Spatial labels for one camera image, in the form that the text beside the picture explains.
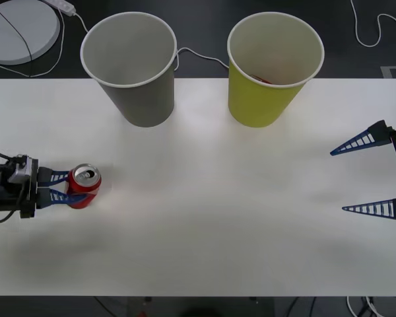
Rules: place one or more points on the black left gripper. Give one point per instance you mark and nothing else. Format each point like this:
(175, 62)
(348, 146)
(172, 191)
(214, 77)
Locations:
(6, 198)

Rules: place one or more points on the silver-black left robot arm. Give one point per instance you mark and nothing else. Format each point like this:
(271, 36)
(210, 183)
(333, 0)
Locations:
(18, 173)

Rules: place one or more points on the grey floor plate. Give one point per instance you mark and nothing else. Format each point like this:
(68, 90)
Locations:
(387, 72)

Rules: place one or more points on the grey plastic waste bin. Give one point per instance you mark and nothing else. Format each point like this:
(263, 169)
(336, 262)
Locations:
(142, 99)

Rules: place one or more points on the yellow-green plastic waste bin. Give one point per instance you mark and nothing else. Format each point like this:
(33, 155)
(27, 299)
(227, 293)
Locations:
(254, 102)

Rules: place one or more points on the round pale grey disc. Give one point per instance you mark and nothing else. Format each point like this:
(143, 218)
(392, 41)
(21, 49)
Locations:
(10, 36)

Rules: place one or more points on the white power strip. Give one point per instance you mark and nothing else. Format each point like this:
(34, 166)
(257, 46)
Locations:
(62, 6)

